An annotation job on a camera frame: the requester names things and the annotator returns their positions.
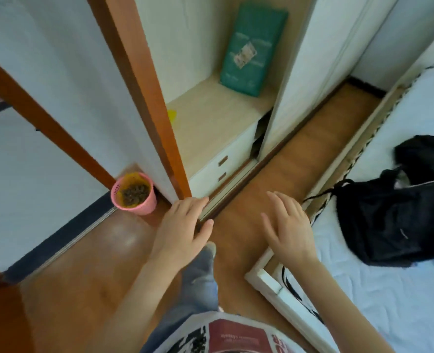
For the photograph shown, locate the teal plastic package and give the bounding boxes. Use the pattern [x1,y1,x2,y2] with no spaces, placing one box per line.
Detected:
[219,0,290,98]

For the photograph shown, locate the brown wooden door frame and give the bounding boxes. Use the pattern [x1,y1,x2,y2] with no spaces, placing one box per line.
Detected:
[0,51,116,190]

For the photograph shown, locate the pink plastic waste basket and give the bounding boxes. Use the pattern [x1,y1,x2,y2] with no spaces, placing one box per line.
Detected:
[110,172,158,216]

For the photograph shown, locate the black door threshold strip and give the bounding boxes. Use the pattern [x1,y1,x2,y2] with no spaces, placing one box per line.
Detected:
[3,191,117,283]

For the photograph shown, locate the black backpack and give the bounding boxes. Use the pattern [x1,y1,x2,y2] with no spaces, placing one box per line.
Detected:
[393,135,434,184]

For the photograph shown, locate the person's right hand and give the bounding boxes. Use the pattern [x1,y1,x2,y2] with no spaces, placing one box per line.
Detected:
[260,191,319,267]

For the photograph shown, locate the yellow basket liner bag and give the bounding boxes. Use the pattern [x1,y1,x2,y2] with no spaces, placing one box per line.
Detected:
[115,172,154,208]

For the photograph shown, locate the black jacket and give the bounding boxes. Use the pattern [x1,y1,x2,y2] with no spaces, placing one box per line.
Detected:
[301,167,434,268]

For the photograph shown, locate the white wooden wardrobe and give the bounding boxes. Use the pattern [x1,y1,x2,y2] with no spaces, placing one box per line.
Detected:
[86,0,401,223]

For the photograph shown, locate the person's left forearm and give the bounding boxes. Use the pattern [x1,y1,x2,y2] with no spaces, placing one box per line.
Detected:
[91,253,188,353]

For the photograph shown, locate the person's left hand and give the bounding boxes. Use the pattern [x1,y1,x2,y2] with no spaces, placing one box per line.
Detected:
[158,196,215,269]

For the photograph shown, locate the white wardrobe sliding door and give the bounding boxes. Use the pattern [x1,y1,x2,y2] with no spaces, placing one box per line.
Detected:
[258,0,401,162]

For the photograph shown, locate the person's right forearm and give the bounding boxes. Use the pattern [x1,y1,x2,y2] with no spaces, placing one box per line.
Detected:
[287,259,394,353]

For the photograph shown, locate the person's blue jeans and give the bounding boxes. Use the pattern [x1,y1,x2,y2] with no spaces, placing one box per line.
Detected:
[141,246,219,353]

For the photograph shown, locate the white bed frame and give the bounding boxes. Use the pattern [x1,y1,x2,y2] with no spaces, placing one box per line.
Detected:
[244,66,434,353]

